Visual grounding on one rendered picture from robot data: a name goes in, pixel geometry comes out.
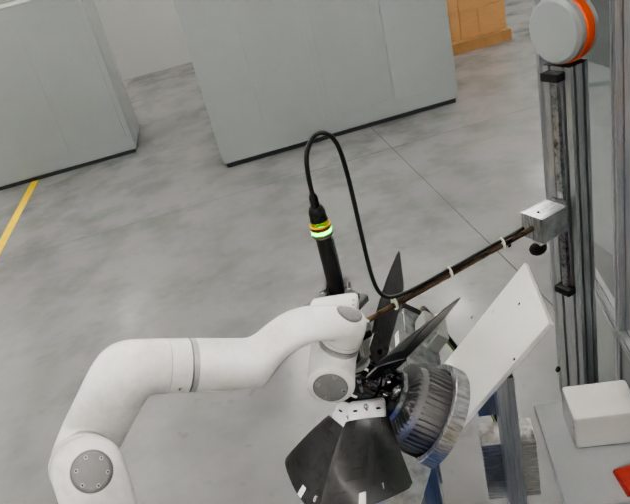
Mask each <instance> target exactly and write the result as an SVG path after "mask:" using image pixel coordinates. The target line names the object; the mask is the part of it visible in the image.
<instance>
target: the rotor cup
mask: <svg viewBox="0 0 630 504"><path fill-rule="evenodd" d="M375 365H376V363H374V362H372V361H370V363H369V365H368V367H367V369H369V370H368V371H365V370H363V371H362V372H361V373H360V374H361V376H360V378H361V381H362V383H361V384H362V388H363V392H362V393H361V392H360V388H359V384H358V383H357V377H356V376H355V389H354V392H353V395H355V396H358V397H357V398H354V397H351V396H350V397H349V398H348V399H346V400H345V401H343V402H345V403H348V404H349V403H350V402H352V401H359V400H366V399H374V398H384V399H385V401H386V417H387V416H388V415H389V414H390V412H391V411H392V409H393V407H394V405H395V403H396V401H397V399H398V396H399V393H400V390H401V386H402V372H401V370H400V369H399V368H397V369H396V370H395V371H394V372H392V373H391V374H390V375H388V376H385V375H382V376H379V377H375V378H372V379H369V380H365V379H366V376H367V375H368V374H369V373H370V372H371V371H372V370H373V368H375Z"/></svg>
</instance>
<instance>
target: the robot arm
mask: <svg viewBox="0 0 630 504"><path fill-rule="evenodd" d="M344 290H345V293H344V294H340V295H333V296H330V294H329V290H328V286H327V282H326V280H324V286H322V287H321V291H320V292H319V295H318V296H317V297H315V298H314V299H312V301H310V302H308V303H306V304H304V305H303V306H304V307H298V308H295V309H292V310H290V311H287V312H285V313H283V314H281V315H279V316H278V317H276V318H275V319H273V320H272V321H271V322H269V323H268V324H267V325H265V326H264V327H263V328H262V329H261V330H260V331H258V332H257V333H256V334H254V335H252V336H250V337H247V338H147V339H128V340H123V341H119V342H116V343H114V344H112V345H110V346H108V347H107V348H106V349H104V350H103V351H102V352H101V353H100V354H99V356H98V357H97V358H96V360H95V361H94V362H93V364H92V366H91V367H90V369H89V371H88V373H87V375H86V377H85V379H84V381H83V383H82V385H81V387H80V389H79V391H78V393H77V395H76V398H75V400H74V402H73V404H72V406H71V408H70V410H69V412H68V414H67V416H66V418H65V420H64V422H63V424H62V427H61V429H60V431H59V434H58V436H57V439H56V441H55V444H54V446H53V449H52V452H51V455H50V458H49V462H48V476H49V479H50V482H51V484H52V486H53V488H54V491H55V494H56V498H57V501H58V504H137V503H136V498H135V494H134V490H133V486H132V482H131V479H130V476H129V473H128V470H127V467H126V464H125V461H124V459H123V457H122V455H121V452H120V447H121V445H122V443H123V441H124V439H125V437H126V435H127V433H128V431H129V429H130V427H131V425H132V424H133V422H134V420H135V418H136V416H137V414H138V413H139V411H140V409H141V407H142V406H143V404H144V402H145V401H146V399H147V398H148V397H149V396H151V395H154V394H171V393H193V392H212V391H230V390H248V389H255V388H258V387H261V386H263V385H264V384H265V383H266V382H267V381H268V380H269V379H270V378H271V376H272V375H273V373H274V372H275V371H276V369H277V368H278V367H279V366H280V365H281V363H282V362H283V361H284V360H285V359H286V358H287V357H288V356H290V355H291V354H292V353H293V352H295V351H296V350H298V349H300V348H302V347H304V346H306V345H308V344H311V351H310V360H309V369H308V378H307V387H308V390H309V392H310V393H311V395H312V396H313V397H314V398H316V399H317V400H319V401H321V402H324V403H331V404H332V403H339V402H342V401H345V400H346V399H348V398H349V397H350V396H351V395H352V394H353V392H354V389H355V368H356V360H357V356H358V352H359V349H360V346H361V343H362V341H363V338H364V335H365V332H366V327H367V322H366V318H365V316H364V315H363V313H362V309H361V308H362V307H363V306H364V305H365V304H366V303H367V302H368V301H369V297H368V294H363V293H361V294H360V293H359V292H357V291H355V290H352V283H351V282H348V278H347V277H345V278H344Z"/></svg>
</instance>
